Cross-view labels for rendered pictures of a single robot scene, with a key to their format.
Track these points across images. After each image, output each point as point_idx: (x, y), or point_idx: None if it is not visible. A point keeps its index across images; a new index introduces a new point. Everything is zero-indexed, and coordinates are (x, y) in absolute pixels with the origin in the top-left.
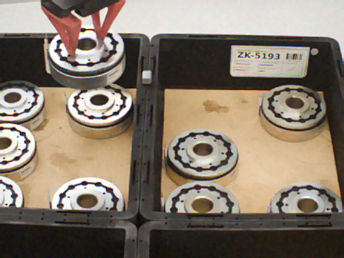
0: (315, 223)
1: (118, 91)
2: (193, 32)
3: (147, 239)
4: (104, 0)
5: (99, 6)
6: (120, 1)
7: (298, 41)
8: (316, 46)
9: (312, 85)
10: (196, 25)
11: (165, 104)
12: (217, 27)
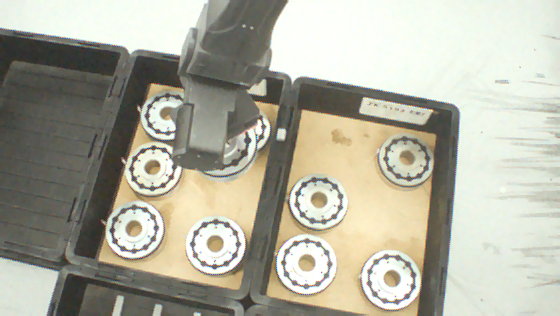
0: None
1: (260, 117)
2: (344, 9)
3: None
4: (234, 133)
5: (229, 137)
6: (252, 127)
7: (423, 105)
8: (439, 110)
9: (428, 129)
10: (348, 1)
11: (299, 128)
12: (366, 5)
